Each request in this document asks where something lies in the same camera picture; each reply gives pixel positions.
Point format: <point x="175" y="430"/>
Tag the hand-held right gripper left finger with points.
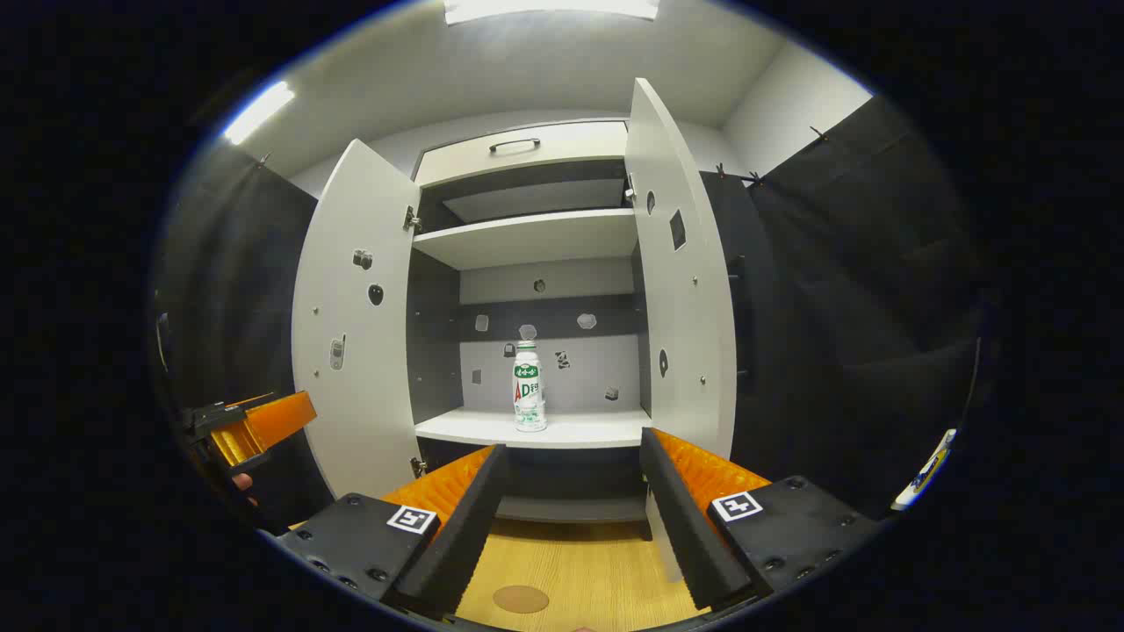
<point x="461" y="535"/>

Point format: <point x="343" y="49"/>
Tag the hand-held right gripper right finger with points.
<point x="685" y="527"/>

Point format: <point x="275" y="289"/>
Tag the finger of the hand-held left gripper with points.
<point x="281" y="421"/>

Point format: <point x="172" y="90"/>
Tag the white cabinet door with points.
<point x="685" y="307"/>
<point x="351" y="404"/>

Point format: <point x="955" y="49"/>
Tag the round brown coaster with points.
<point x="521" y="599"/>

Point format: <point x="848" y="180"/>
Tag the white bottle with green label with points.
<point x="529" y="395"/>

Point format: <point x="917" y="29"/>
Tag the white and grey cabinet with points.
<point x="492" y="290"/>

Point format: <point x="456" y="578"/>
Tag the white cabinet shelf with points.
<point x="571" y="430"/>
<point x="527" y="239"/>

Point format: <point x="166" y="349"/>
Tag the white cabinet drawer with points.
<point x="571" y="145"/>

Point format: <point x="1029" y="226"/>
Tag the black backdrop cloth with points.
<point x="843" y="307"/>
<point x="237" y="281"/>

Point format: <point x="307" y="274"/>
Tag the white and blue strip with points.
<point x="926" y="470"/>

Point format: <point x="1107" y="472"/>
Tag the small ceiling light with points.
<point x="259" y="112"/>

